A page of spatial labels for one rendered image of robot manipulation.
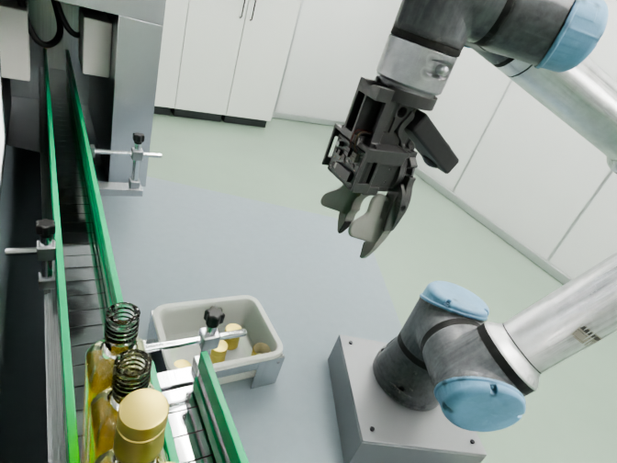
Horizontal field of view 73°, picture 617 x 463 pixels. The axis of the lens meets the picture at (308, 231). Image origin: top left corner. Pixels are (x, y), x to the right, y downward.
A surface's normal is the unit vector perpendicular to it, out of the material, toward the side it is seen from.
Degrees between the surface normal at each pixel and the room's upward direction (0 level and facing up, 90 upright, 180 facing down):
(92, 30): 90
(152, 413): 0
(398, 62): 91
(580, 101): 108
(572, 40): 101
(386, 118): 90
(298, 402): 0
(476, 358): 63
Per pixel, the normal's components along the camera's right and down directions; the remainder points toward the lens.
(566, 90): -0.18, 0.71
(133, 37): 0.45, 0.57
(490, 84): -0.84, 0.02
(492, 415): -0.08, 0.56
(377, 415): 0.32, -0.83
